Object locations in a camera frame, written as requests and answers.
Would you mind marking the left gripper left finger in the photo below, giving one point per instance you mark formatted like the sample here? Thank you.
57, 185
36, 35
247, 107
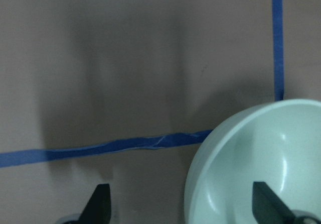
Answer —
98, 208

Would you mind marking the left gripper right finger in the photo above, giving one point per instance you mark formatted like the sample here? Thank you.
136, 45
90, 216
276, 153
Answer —
267, 207

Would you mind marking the green bowl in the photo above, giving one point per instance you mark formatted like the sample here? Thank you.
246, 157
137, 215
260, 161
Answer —
277, 143

